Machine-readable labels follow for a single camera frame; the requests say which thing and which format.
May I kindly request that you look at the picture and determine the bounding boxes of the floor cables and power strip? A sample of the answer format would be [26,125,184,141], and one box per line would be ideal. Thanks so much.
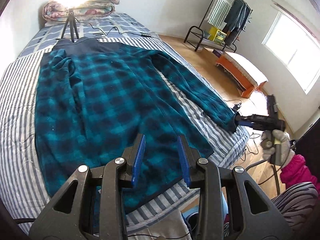
[224,98,262,162]

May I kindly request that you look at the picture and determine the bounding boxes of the black clothes rack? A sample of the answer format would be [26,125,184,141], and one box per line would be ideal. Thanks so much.
[183,0,253,52]

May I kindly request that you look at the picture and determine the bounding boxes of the right gloved hand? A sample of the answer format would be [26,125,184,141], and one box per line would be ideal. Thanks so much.
[260,129,295,168]

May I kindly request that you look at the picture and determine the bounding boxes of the dark hanging clothes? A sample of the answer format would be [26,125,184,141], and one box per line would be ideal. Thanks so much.
[222,0,252,46]

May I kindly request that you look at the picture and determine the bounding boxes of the teal plaid fleece jacket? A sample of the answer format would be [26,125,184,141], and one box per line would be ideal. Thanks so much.
[34,37,237,212]

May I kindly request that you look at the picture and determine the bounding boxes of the zebra striped trousers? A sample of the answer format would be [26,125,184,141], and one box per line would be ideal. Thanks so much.
[223,181,320,235]

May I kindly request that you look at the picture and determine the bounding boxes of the pink sleeve right forearm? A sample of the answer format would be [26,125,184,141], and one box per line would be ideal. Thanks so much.
[280,154,319,193]

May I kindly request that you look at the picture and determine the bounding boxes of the black camera box right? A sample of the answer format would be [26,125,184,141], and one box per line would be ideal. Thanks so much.
[267,95,278,118]

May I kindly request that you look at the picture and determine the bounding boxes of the striped hanging towel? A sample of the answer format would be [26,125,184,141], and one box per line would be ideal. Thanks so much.
[205,0,234,28]

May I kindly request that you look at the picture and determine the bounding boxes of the blue checked bed sheet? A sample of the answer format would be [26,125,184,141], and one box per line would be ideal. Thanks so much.
[19,12,158,56]

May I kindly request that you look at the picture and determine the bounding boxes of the folded floral quilts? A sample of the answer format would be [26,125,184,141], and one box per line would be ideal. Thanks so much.
[42,0,120,24]

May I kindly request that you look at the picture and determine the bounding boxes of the black cable on bed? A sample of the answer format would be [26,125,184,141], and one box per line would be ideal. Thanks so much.
[75,17,153,38]

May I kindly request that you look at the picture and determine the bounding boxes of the orange stool with white cloth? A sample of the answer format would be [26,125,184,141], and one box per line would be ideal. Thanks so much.
[216,51,268,99]

